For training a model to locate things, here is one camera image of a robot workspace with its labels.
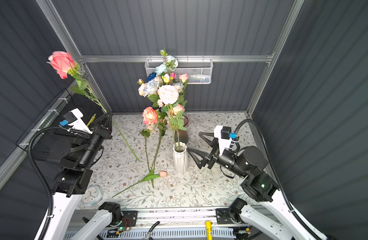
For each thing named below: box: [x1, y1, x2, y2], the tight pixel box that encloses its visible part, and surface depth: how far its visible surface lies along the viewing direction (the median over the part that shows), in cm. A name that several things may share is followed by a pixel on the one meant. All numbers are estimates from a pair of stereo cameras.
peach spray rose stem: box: [167, 104, 187, 149], surface depth 66 cm
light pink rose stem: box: [178, 73, 189, 87], surface depth 83 cm
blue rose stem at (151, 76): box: [147, 72, 157, 82], surface depth 81 cm
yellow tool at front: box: [205, 221, 213, 240], surface depth 71 cm
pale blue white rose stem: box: [143, 80, 160, 107], surface depth 72 cm
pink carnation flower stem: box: [168, 104, 188, 149], surface depth 67 cm
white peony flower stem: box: [136, 78, 147, 97], surface depth 77 cm
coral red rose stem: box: [139, 107, 159, 171], surface depth 65 cm
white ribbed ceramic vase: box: [172, 142, 189, 175], surface depth 77 cm
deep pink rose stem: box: [46, 51, 140, 162], surface depth 47 cm
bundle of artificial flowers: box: [139, 106, 161, 189], surface depth 66 cm
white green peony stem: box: [155, 48, 179, 75], surface depth 77 cm
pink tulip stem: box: [111, 168, 168, 198], surface depth 88 cm
